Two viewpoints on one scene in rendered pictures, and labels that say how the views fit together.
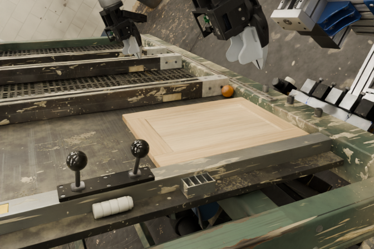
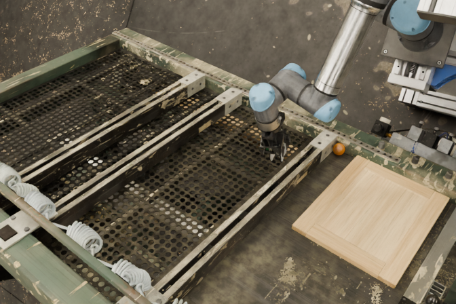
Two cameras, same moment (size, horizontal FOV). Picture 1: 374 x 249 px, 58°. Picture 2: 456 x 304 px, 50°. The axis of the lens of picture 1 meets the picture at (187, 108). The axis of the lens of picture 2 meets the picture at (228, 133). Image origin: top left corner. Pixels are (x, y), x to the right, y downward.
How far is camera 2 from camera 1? 1.27 m
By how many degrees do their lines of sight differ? 29
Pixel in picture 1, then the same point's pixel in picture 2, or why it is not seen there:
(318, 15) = (432, 78)
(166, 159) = (391, 275)
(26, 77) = (111, 190)
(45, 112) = (225, 252)
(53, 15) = not seen: outside the picture
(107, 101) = (264, 212)
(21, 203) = not seen: outside the picture
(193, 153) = (401, 258)
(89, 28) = not seen: outside the picture
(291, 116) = (428, 182)
